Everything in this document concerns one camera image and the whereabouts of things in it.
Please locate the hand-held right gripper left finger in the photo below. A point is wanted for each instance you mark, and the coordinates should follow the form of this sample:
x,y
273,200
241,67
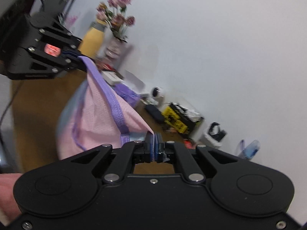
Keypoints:
x,y
149,146

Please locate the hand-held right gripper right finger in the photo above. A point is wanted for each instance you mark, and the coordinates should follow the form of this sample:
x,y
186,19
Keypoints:
x,y
158,146

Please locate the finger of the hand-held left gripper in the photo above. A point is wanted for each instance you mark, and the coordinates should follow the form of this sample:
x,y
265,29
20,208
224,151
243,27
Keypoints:
x,y
60,64
64,37

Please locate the pastel pink blue shorts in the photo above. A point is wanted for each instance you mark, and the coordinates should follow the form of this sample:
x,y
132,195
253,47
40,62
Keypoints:
x,y
96,115

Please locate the yellow thermos jug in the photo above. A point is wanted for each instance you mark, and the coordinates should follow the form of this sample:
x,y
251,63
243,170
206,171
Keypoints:
x,y
92,40

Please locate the small red packet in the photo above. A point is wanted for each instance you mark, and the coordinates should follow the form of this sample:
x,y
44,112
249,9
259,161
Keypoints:
x,y
189,144

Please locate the black yellow cardboard box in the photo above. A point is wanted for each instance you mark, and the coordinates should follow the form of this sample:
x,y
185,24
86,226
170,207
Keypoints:
x,y
176,119

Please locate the black pouch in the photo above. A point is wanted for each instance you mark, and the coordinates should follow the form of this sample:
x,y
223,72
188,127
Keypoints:
x,y
154,113

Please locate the clear drinking glass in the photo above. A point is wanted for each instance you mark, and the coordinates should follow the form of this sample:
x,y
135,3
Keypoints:
x,y
102,60

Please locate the pink glass vase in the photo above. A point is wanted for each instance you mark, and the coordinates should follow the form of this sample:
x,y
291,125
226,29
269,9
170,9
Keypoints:
x,y
116,49

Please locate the clear container of nuts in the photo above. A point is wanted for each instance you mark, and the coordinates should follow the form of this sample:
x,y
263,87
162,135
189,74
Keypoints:
x,y
211,141

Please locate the flat white box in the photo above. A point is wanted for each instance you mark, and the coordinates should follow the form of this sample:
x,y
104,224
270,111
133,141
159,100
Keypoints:
x,y
111,77

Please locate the dried pink roses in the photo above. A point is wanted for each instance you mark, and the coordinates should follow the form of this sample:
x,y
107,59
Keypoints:
x,y
118,20

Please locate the purple tissue box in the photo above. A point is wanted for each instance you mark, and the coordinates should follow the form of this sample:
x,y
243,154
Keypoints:
x,y
128,93

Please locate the black watch on holder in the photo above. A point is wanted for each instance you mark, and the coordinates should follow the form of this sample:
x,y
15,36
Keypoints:
x,y
215,130

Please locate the blue water bottle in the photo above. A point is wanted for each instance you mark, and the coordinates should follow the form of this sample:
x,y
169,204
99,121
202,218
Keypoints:
x,y
250,149

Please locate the white security camera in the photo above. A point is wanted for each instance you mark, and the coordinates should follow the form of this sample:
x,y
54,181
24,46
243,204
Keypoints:
x,y
157,94

